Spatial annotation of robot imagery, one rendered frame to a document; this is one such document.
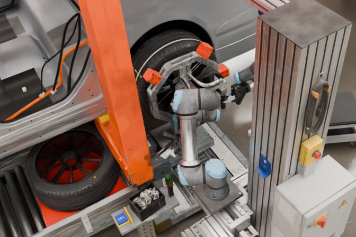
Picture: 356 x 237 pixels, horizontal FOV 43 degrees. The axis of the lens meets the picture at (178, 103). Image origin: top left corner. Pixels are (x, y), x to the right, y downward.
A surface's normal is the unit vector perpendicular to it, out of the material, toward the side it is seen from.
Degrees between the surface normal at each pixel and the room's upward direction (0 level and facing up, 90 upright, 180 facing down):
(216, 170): 7
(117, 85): 90
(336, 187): 0
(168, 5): 90
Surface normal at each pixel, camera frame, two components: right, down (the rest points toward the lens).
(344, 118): -0.07, -0.71
